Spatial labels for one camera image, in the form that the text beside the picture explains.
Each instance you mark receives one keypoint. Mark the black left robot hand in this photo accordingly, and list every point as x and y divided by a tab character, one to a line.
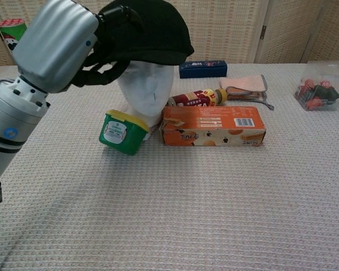
101	74

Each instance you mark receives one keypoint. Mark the black baseball cap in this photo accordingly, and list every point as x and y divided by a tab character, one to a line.
158	36

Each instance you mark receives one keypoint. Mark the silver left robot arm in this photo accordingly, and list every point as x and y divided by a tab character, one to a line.
53	48

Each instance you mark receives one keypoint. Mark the white foam mannequin head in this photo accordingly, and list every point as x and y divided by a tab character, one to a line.
147	87

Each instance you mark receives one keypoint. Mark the green tub with yellow lid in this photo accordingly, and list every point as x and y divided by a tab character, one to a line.
121	137

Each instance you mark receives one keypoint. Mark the red label milk tea bottle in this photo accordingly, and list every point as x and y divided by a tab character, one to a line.
195	98

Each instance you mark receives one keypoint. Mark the green Pringles can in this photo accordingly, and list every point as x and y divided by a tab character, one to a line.
8	36

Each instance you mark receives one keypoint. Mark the dark blue rectangular box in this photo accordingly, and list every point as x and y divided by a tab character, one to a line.
203	70

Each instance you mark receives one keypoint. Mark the orange biscuit box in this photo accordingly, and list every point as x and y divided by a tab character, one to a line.
214	124

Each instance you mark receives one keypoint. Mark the woven beige folding screen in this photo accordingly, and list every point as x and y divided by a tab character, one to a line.
228	28

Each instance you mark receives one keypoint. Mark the pink cloth with grey trim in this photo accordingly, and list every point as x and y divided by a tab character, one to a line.
245	84

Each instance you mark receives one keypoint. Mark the white woven tablecloth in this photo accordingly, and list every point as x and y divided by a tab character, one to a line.
186	203

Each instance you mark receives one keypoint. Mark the metal screen hinge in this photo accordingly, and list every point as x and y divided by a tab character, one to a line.
264	31

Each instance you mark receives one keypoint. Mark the clear plastic box of clips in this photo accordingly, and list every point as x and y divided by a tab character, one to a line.
320	90

